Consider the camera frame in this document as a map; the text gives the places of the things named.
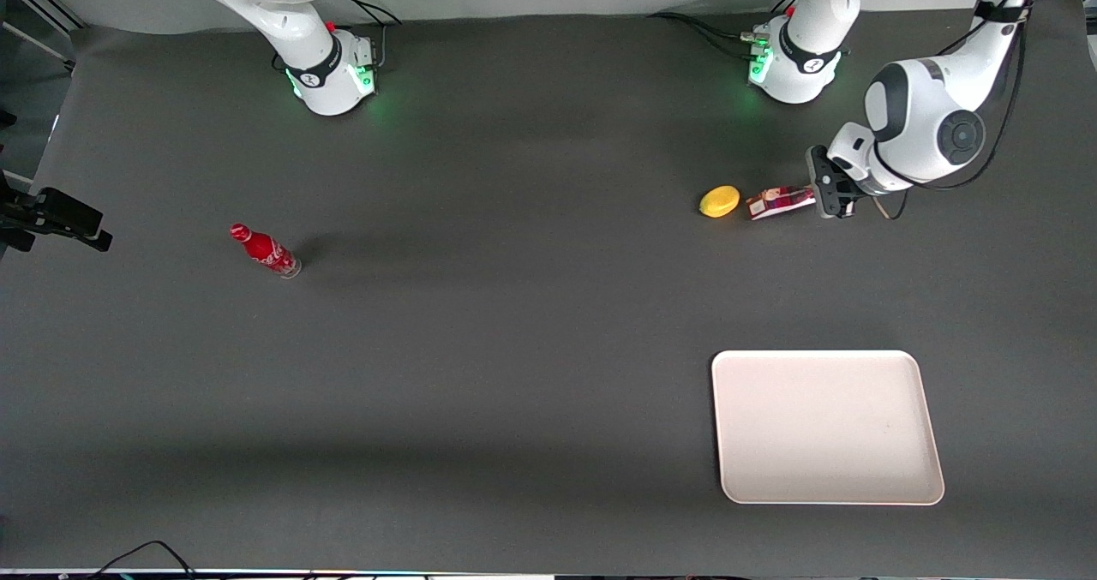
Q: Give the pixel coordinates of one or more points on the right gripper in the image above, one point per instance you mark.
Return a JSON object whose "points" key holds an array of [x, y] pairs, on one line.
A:
{"points": [[12, 212]]}

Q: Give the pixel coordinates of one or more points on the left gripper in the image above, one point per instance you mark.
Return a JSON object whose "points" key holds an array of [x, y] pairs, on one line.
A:
{"points": [[844, 202]]}

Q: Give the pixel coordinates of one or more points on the red cookie box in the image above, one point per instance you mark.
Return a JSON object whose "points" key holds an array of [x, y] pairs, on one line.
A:
{"points": [[776, 203]]}

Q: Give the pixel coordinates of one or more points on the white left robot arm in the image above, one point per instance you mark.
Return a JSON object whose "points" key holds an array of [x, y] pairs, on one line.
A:
{"points": [[917, 109]]}

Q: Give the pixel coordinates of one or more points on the white rectangular tray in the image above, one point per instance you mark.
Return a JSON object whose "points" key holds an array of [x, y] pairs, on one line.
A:
{"points": [[823, 426]]}

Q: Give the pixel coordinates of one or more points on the yellow lemon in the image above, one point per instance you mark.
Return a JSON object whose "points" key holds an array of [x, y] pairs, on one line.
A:
{"points": [[719, 201]]}

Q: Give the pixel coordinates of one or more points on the red cola bottle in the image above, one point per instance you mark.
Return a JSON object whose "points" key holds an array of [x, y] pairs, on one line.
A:
{"points": [[264, 250]]}

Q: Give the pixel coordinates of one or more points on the aluminium frame profile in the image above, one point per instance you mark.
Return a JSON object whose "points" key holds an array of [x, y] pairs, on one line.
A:
{"points": [[38, 2]]}

